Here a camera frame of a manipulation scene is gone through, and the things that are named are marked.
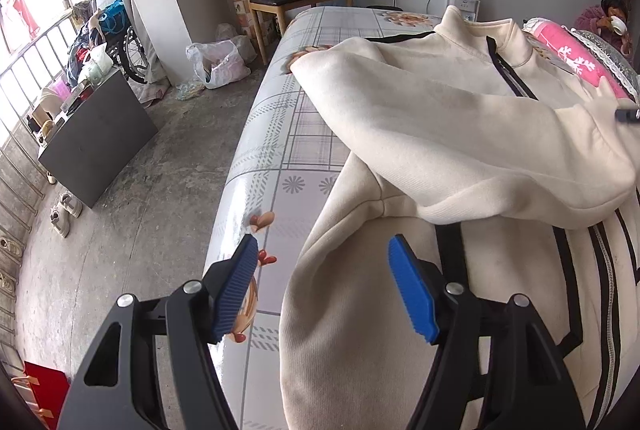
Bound grey cabinet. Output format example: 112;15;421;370
37;70;160;208

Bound grey lace pillow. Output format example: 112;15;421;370
565;26;640;94

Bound red box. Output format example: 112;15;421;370
22;361;71;430

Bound white water dispenser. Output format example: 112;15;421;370
431;0;482;24

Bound pink floral blanket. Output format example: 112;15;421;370
522;16;636;101

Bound white sneaker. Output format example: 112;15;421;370
60;193;83;218
50;205;71;238

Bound white plastic bag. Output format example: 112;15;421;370
186;38;252;90

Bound small floral cloth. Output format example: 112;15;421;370
175;80;203;101

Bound wheelchair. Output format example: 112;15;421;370
100;0;151;84

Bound wooden chair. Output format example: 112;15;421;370
235;0;355;66

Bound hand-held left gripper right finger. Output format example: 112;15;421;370
389;234;586;430

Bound red hanging garment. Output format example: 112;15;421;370
12;0;42;37

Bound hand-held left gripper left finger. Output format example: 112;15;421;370
57;234;259;430

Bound metal railing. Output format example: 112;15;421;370
0;8;101;361

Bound beige hanging trousers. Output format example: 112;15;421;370
132;0;172;101

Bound cream zip jacket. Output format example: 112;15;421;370
280;4;640;430

